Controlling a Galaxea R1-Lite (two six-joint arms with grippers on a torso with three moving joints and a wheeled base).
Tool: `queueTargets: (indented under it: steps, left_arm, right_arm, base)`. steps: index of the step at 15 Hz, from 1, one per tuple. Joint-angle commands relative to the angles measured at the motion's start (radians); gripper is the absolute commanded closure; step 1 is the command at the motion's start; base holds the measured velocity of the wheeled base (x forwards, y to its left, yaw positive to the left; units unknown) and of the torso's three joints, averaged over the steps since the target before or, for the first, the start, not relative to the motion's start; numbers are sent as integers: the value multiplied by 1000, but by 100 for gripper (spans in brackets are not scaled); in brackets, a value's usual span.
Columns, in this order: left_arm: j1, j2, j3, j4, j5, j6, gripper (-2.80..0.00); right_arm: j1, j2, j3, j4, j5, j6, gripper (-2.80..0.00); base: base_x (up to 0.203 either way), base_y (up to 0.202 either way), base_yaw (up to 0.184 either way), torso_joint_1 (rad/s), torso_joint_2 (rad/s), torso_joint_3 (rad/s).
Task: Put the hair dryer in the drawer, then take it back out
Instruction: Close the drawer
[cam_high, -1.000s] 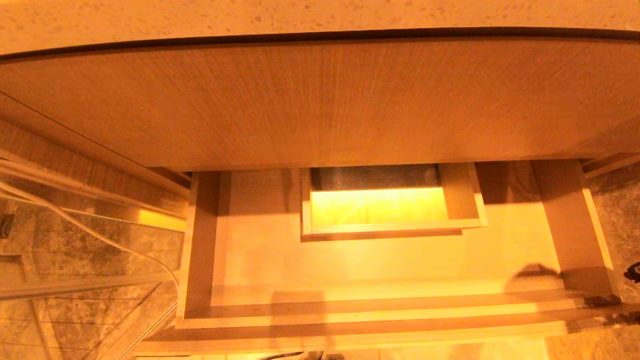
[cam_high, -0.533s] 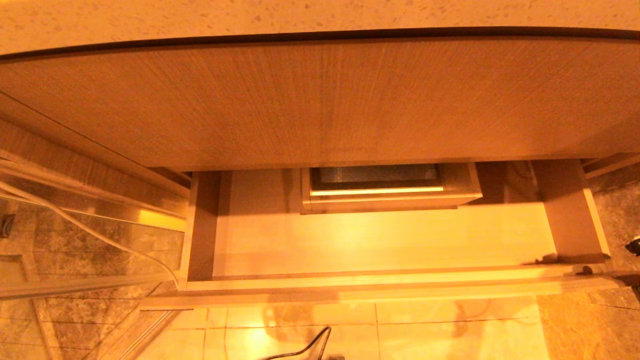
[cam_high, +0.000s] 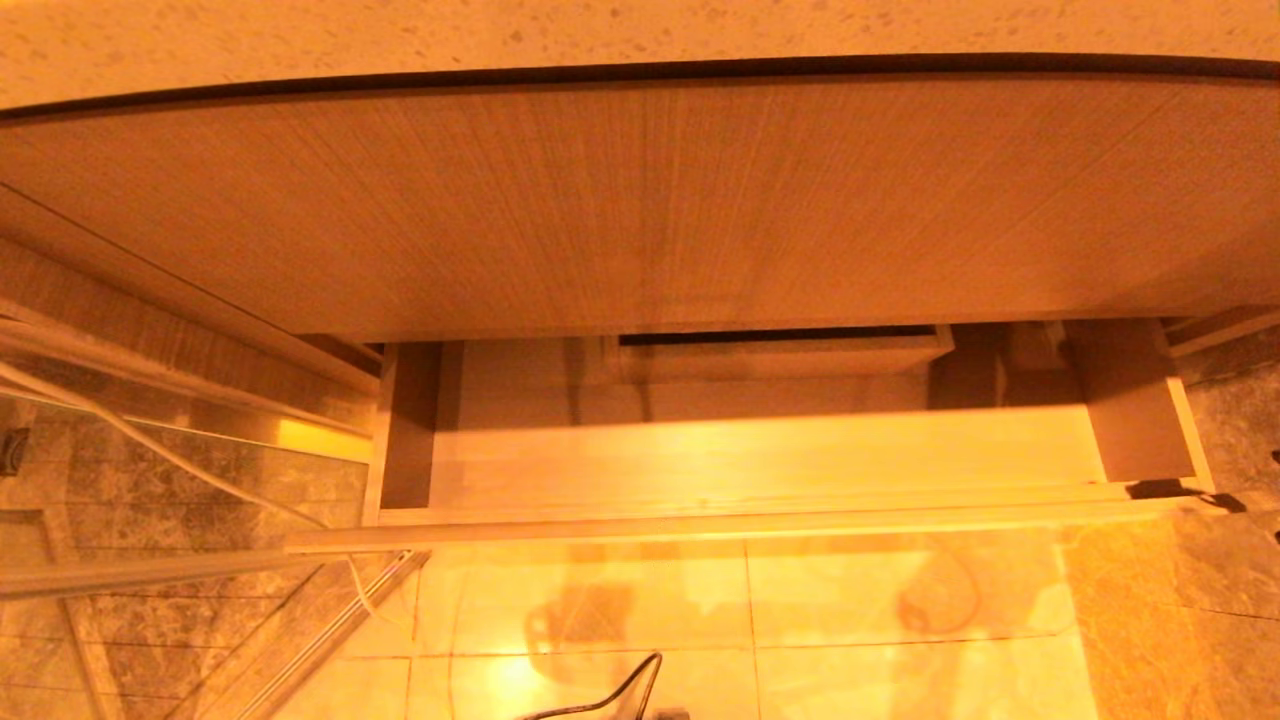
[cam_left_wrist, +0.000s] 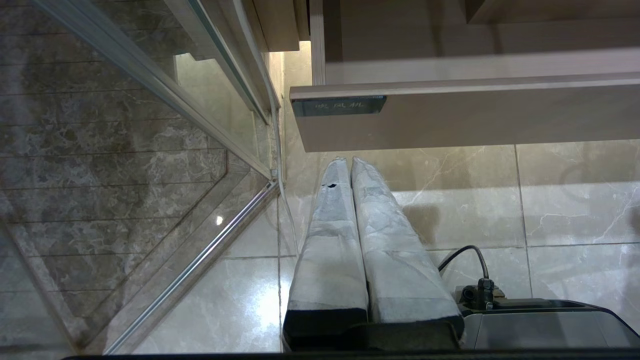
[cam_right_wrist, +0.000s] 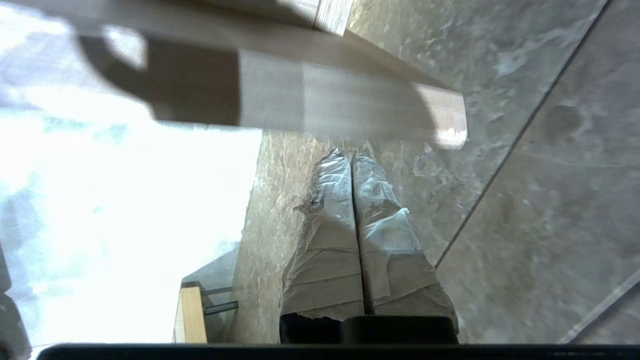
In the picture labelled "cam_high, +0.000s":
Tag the wooden vanity drawer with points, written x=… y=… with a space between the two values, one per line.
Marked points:
x=650 y=460

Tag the wooden upper vanity front panel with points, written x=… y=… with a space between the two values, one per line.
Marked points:
x=640 y=200

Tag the wooden vanity side panel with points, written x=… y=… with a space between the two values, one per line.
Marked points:
x=120 y=300

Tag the glass shower screen pale frame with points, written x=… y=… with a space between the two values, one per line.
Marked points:
x=150 y=575

